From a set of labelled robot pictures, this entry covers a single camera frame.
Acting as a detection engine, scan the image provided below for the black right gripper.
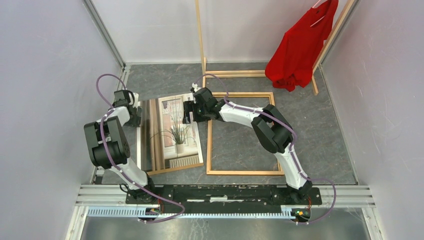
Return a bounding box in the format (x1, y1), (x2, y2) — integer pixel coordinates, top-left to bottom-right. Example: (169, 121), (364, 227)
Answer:
(182, 100), (210, 124)

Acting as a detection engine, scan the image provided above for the wooden picture frame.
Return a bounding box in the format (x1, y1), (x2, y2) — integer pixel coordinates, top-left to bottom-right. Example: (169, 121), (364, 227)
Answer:
(206, 92), (284, 176)

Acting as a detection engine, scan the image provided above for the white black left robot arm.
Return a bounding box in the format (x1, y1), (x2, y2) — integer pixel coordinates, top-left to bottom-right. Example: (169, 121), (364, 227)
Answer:
(83, 90), (157, 204)

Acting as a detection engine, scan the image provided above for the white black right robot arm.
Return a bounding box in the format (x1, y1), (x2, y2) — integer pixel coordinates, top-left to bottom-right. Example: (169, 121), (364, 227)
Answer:
(182, 86), (313, 204)

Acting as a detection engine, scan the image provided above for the wooden clothes rack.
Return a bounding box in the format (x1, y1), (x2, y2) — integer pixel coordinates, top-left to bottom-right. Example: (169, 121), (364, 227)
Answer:
(194, 0), (359, 87)

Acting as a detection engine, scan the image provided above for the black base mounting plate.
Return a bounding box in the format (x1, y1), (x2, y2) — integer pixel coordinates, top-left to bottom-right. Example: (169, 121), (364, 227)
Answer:
(125, 184), (323, 214)

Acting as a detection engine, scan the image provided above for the red t-shirt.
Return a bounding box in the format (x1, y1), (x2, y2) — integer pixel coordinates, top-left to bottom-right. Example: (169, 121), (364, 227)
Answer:
(264, 0), (339, 92)

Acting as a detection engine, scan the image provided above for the white clothes hanger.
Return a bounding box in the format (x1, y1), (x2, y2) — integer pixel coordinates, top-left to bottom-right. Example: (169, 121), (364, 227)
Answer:
(310, 0), (338, 28)

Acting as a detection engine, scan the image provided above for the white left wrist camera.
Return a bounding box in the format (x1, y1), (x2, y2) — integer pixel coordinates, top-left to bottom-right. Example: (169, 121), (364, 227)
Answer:
(132, 92), (139, 107)

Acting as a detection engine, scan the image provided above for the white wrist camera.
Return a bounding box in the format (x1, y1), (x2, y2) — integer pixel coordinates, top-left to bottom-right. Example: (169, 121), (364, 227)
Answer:
(190, 83), (202, 94)
(132, 92), (139, 107)

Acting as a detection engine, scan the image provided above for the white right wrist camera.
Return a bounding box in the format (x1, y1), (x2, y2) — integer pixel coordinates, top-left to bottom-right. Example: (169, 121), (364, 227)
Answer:
(190, 83), (202, 94)

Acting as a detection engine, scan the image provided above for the aluminium rail frame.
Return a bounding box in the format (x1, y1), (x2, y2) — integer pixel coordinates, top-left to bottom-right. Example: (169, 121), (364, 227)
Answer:
(64, 0), (387, 240)

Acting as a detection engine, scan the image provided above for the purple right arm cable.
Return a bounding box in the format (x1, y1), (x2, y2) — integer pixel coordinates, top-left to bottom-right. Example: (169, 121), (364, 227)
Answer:
(193, 73), (337, 226)

